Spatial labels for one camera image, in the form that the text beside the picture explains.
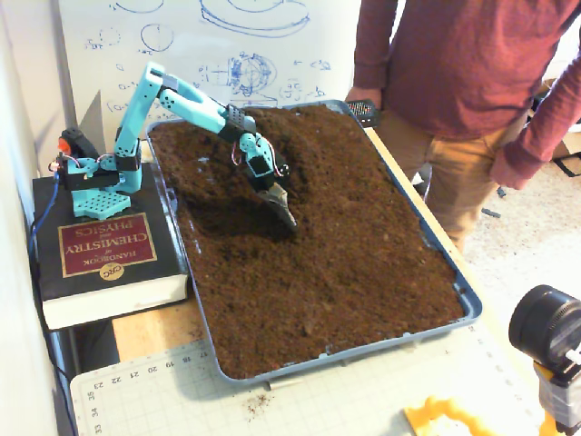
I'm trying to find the yellow plastic part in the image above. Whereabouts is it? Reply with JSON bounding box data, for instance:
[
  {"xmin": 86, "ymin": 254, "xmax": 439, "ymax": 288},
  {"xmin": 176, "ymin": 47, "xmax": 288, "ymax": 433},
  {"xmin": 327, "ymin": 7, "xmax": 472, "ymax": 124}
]
[{"xmin": 403, "ymin": 395, "xmax": 500, "ymax": 436}]

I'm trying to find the black camera lens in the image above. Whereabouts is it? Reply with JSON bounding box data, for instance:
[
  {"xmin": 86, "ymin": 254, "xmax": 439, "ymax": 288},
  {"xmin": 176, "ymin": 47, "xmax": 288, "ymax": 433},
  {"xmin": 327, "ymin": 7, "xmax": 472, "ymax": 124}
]
[{"xmin": 507, "ymin": 284, "xmax": 581, "ymax": 364}]

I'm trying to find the person's right forearm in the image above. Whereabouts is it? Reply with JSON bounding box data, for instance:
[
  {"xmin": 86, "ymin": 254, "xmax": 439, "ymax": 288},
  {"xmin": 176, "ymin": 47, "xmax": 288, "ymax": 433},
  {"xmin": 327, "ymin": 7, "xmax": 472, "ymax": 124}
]
[{"xmin": 352, "ymin": 0, "xmax": 405, "ymax": 90}]

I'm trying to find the cardboard box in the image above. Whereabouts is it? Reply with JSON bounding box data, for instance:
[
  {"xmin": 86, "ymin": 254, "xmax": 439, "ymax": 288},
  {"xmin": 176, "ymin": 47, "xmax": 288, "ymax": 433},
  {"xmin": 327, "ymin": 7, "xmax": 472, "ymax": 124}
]
[{"xmin": 542, "ymin": 131, "xmax": 581, "ymax": 163}]

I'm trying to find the green cutting mat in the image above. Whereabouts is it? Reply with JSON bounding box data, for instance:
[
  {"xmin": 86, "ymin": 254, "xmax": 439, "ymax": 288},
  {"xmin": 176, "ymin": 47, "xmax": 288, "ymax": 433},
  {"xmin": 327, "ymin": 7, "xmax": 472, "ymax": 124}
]
[{"xmin": 70, "ymin": 317, "xmax": 546, "ymax": 436}]

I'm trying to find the black chemistry handbook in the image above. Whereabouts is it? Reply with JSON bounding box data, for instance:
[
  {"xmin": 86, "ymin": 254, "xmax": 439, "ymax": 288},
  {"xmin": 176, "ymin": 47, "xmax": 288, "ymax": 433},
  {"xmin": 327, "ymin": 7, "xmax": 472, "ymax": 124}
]
[{"xmin": 31, "ymin": 163, "xmax": 192, "ymax": 331}]

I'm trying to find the person's right hand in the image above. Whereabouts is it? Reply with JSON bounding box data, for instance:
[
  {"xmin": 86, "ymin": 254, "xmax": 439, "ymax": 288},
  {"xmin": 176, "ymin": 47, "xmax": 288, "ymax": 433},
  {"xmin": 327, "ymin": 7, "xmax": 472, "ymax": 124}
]
[{"xmin": 344, "ymin": 85, "xmax": 383, "ymax": 108}]

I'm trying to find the brown soil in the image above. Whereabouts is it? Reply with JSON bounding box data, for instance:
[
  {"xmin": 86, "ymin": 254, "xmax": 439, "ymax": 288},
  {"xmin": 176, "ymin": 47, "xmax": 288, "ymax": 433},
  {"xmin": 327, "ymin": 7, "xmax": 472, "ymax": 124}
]
[{"xmin": 148, "ymin": 104, "xmax": 467, "ymax": 381}]

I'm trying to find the person's left forearm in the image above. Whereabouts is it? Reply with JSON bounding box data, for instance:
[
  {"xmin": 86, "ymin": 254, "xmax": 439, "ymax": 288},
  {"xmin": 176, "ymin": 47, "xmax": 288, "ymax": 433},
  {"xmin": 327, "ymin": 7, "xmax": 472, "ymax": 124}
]
[{"xmin": 501, "ymin": 58, "xmax": 581, "ymax": 172}]

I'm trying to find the whiteboard with blue sketches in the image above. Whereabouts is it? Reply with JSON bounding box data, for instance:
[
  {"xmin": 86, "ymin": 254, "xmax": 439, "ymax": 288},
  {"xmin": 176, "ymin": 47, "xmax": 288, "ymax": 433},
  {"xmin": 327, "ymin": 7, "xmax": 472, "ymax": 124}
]
[{"xmin": 56, "ymin": 0, "xmax": 364, "ymax": 124}]

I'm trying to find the black cable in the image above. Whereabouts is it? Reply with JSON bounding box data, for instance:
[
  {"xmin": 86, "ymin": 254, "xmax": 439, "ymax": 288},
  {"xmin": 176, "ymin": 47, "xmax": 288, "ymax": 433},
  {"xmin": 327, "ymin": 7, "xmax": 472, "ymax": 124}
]
[{"xmin": 34, "ymin": 272, "xmax": 77, "ymax": 436}]

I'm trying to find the blue plastic tray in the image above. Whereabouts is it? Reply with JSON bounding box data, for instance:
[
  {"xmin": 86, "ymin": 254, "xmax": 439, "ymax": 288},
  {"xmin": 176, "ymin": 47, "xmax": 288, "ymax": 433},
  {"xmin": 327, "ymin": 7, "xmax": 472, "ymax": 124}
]
[{"xmin": 144, "ymin": 99, "xmax": 483, "ymax": 387}]

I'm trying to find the person's left hand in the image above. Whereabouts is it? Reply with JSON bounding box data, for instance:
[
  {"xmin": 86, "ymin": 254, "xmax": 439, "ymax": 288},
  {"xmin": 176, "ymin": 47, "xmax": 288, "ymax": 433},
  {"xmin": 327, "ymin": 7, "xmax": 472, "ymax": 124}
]
[{"xmin": 489, "ymin": 147, "xmax": 530, "ymax": 191}]

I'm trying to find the person in red shirt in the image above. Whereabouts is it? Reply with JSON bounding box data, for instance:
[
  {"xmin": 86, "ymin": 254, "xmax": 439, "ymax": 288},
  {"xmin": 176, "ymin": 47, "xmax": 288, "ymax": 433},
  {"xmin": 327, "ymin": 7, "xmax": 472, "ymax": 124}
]
[{"xmin": 376, "ymin": 0, "xmax": 581, "ymax": 253}]

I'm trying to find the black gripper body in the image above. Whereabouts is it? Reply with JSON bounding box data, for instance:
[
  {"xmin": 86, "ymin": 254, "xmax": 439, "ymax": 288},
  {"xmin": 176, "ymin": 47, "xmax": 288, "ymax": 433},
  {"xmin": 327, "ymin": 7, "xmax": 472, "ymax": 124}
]
[{"xmin": 247, "ymin": 156, "xmax": 285, "ymax": 193}]

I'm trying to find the blue cable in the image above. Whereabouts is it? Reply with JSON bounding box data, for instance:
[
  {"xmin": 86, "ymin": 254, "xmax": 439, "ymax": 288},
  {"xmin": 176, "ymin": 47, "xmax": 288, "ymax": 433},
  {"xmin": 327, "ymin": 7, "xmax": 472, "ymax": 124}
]
[{"xmin": 27, "ymin": 174, "xmax": 63, "ymax": 281}]

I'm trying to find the silver taped scoop gripper finger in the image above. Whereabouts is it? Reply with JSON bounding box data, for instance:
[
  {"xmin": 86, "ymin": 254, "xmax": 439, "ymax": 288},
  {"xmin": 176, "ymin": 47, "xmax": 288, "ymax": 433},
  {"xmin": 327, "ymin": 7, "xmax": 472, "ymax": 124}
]
[{"xmin": 258, "ymin": 183, "xmax": 299, "ymax": 233}]

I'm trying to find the black device with lights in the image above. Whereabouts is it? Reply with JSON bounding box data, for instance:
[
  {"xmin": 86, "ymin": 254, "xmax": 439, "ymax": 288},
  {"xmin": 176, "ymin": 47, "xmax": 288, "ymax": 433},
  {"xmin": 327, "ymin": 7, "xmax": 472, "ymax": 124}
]
[{"xmin": 347, "ymin": 99, "xmax": 383, "ymax": 129}]

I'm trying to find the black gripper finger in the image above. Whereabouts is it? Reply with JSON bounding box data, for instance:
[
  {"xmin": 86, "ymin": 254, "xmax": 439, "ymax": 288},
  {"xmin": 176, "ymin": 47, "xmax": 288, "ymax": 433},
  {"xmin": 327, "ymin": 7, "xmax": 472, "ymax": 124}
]
[{"xmin": 271, "ymin": 154, "xmax": 292, "ymax": 186}]

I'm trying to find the grey yellow camera stand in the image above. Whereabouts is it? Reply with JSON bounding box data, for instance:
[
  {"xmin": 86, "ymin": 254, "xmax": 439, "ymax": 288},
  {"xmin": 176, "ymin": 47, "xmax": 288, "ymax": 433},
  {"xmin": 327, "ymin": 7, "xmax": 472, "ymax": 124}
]
[{"xmin": 533, "ymin": 361, "xmax": 581, "ymax": 436}]

